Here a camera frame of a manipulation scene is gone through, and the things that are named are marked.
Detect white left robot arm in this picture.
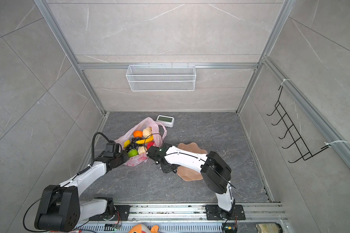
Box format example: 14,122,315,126
32,139,129,233

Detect white wire mesh basket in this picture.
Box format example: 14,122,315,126
126,65,196,92

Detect green fake apple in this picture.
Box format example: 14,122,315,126
127,149,139,158

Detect red fake fruit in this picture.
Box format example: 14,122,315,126
146,141,156,150

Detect white digital clock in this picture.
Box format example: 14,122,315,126
156,115,175,128

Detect black fake grapes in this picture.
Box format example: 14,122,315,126
125,141,139,152

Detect black wire hook rack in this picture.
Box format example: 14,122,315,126
266,86,330,164

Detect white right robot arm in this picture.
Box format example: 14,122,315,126
147,143,235,219

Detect pink plastic shopping bag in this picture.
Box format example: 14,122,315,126
115,117,167,167

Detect yellow fake banana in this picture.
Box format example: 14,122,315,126
136,135,154,145

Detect orange plush toy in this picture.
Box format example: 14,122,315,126
129,224,159,233

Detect orange fake orange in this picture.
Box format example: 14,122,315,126
133,131,143,138

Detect beige fake fruit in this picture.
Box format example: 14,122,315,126
138,146,147,154

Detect yellow fake lemon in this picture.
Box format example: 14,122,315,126
123,140,131,149

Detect pink wavy plate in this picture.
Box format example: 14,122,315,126
177,142,208,182

